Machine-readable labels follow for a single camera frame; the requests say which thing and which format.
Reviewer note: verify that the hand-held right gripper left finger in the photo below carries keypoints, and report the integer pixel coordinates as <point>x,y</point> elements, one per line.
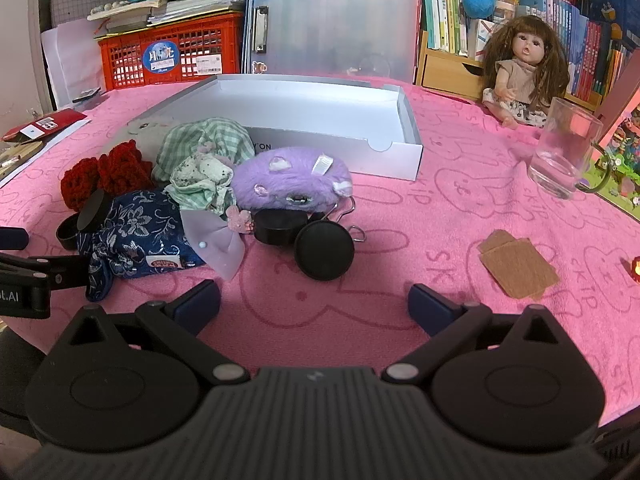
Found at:
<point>200,305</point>

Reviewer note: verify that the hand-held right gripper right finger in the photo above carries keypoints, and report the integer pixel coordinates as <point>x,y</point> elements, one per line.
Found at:
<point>430,310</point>

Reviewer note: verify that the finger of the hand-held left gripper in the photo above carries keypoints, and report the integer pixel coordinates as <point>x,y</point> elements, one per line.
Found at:
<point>12,239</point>
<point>45,267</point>

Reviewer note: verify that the black round jar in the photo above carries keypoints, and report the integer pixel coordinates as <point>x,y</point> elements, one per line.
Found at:
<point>280,232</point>
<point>65,240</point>

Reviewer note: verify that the pale purple bow hair clip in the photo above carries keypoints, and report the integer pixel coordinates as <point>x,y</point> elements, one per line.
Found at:
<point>215,245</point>

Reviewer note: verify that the blue floral fabric pouch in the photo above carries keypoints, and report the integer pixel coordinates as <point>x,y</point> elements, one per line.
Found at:
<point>140,240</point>

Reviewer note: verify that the red crochet scrunchie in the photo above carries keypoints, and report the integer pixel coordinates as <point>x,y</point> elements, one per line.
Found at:
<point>120,170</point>

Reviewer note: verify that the green speckled scrunchie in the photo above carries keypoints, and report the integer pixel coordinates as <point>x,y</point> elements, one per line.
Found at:
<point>200,172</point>

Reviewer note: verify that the purple fuzzy hair clip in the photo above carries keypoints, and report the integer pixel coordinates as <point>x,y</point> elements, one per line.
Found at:
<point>295,180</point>

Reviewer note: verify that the green gingham scrunchie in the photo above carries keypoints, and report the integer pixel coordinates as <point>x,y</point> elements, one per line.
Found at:
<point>200,140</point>

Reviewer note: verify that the white cardboard box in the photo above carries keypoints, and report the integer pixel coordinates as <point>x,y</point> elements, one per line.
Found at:
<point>310,110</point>

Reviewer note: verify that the pink rabbit print towel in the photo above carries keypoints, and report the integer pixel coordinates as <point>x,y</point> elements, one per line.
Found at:
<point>400,240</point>

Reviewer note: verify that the small black device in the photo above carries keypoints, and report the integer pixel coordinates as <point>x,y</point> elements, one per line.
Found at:
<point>87,95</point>

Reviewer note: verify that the white paper sheets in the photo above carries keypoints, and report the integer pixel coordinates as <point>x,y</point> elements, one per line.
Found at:
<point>70,60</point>

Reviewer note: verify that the clear glass cup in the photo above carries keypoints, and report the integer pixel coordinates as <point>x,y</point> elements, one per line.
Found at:
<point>565,160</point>

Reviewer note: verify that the small red object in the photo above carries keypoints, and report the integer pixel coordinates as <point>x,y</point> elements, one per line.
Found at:
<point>635,269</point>

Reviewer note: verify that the wooden desk drawer organizer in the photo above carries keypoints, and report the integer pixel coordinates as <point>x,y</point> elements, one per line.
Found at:
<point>445,72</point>

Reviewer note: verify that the grey grid board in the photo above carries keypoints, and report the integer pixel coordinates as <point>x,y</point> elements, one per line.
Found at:
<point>80,7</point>

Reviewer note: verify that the colourful picture book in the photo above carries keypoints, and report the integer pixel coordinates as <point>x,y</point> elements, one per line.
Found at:
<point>622,160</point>

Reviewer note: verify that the brown-haired doll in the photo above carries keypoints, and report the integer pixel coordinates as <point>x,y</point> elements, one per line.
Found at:
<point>520,75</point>

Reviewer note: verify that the red plastic crate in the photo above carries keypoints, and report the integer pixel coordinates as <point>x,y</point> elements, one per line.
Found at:
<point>200,45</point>

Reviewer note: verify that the white printed carton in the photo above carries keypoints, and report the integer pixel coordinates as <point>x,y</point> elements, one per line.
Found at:
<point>480,35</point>

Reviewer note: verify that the translucent clipboard folder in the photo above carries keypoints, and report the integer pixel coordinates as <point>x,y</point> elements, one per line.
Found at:
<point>340,30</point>

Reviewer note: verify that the row of shelved books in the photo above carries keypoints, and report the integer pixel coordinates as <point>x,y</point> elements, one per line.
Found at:
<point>450,5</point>

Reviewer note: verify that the blue plush ball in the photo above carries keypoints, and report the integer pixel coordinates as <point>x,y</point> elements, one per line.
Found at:
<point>478,1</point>

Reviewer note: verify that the dark blue printed box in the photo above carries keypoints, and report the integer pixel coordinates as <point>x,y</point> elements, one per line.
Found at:
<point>607,0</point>

